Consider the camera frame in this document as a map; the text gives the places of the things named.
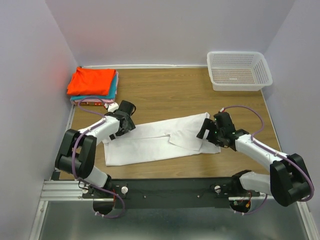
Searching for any white plastic basket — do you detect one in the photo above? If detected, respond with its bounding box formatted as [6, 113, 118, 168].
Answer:
[207, 51, 273, 92]

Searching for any teal folded t shirt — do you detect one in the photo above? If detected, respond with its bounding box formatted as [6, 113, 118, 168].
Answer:
[70, 72, 119, 102]

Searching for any orange folded t shirt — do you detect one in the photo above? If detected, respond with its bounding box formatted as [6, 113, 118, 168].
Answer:
[66, 67, 116, 96]

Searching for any pink folded t shirt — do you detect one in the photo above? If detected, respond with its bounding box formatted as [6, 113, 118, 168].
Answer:
[70, 72, 120, 107]

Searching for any white t shirt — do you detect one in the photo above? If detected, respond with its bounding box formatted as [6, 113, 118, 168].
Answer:
[103, 112, 221, 167]

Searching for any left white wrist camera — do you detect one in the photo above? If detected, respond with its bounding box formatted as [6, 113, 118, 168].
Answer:
[104, 102, 119, 113]

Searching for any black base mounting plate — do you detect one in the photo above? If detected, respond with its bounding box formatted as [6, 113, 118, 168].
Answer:
[82, 177, 260, 213]

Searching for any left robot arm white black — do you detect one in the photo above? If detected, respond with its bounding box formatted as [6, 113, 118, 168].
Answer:
[55, 100, 136, 198]

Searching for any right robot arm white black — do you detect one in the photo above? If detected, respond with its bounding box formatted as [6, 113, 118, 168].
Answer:
[197, 111, 315, 207]

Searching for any white back edge strip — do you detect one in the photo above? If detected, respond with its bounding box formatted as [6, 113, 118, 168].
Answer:
[82, 64, 207, 70]

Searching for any aluminium frame rail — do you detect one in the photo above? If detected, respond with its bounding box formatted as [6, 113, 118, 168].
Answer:
[30, 172, 320, 240]

